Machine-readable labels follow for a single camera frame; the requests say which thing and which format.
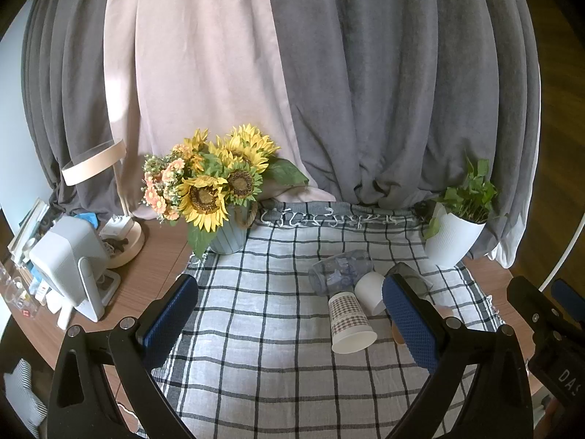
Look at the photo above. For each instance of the blue cloth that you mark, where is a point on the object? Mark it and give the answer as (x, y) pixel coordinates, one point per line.
(87, 218)

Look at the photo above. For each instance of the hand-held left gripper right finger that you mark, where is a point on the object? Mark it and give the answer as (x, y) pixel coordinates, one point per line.
(410, 325)

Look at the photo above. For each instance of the narrow grey curtain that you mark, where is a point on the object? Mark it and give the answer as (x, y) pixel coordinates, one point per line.
(64, 77)

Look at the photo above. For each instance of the brown paper cup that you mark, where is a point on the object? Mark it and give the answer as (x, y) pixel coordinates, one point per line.
(397, 333)

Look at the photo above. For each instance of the white curved rod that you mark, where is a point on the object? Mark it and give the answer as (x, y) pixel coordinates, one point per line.
(564, 251)

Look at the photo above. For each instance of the white ribbed plant pot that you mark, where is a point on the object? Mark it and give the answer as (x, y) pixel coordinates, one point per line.
(450, 243)

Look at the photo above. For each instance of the white desk appliance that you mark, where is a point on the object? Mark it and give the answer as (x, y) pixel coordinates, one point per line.
(59, 256)

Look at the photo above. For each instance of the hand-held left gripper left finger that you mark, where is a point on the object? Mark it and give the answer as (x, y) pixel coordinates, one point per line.
(168, 318)

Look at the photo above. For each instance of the striped cloth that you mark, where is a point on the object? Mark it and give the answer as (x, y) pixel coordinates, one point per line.
(25, 393)

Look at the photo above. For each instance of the clear plastic cup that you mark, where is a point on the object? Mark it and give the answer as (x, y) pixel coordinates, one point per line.
(333, 275)

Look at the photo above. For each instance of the sunflower bouquet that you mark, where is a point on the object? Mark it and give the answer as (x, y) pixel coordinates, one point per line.
(206, 196)

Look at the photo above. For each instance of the wide grey curtain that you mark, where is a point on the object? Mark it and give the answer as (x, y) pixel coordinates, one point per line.
(402, 91)

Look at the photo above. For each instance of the white charger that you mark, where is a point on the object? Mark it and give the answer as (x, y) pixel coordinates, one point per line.
(116, 227)

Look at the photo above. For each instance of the white paper cup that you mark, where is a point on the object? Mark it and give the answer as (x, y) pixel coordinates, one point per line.
(370, 290)

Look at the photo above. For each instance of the dark transparent cup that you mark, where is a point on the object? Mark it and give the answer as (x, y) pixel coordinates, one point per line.
(417, 279)

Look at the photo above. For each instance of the light blue ribbed vase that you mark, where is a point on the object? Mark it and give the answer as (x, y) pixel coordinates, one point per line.
(228, 238)

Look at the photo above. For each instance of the checked tablecloth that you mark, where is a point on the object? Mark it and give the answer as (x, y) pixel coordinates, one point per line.
(274, 329)

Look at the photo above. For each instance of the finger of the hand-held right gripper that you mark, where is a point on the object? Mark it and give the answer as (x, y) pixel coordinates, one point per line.
(532, 304)
(569, 297)

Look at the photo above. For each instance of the green leafy plant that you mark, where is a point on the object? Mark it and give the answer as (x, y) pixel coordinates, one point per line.
(470, 195)

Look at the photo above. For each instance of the clear plastic container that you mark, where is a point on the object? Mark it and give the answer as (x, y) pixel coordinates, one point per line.
(11, 290)

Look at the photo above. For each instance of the pink curtain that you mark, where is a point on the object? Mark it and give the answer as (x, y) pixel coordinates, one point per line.
(192, 77)

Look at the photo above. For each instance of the plaid paper cup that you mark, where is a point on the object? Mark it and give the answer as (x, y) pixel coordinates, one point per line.
(347, 320)

